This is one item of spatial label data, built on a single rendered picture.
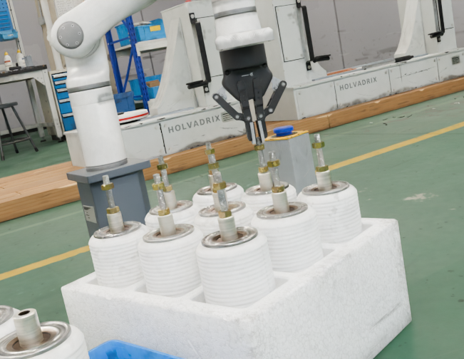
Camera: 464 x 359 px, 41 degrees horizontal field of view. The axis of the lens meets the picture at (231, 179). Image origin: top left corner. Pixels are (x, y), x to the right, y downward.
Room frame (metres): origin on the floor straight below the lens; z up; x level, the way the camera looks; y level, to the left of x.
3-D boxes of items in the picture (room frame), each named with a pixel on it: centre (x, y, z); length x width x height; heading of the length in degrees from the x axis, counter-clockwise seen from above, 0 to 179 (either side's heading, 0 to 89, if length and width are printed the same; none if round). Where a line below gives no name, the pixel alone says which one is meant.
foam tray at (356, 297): (0.96, 0.02, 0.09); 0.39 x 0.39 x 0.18; 47
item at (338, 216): (0.96, -0.14, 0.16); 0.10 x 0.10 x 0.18
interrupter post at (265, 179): (1.04, -0.06, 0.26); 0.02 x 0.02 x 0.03
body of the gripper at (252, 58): (1.04, -0.06, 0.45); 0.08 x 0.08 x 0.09
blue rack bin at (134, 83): (6.23, 0.55, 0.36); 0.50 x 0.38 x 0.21; 32
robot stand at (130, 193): (1.36, 0.26, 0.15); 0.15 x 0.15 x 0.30; 31
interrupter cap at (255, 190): (1.04, -0.06, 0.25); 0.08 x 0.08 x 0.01
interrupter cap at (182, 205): (1.04, 0.11, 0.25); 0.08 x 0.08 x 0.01
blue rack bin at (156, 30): (6.25, 0.57, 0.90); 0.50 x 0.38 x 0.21; 32
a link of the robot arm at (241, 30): (1.02, -0.06, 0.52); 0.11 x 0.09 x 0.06; 3
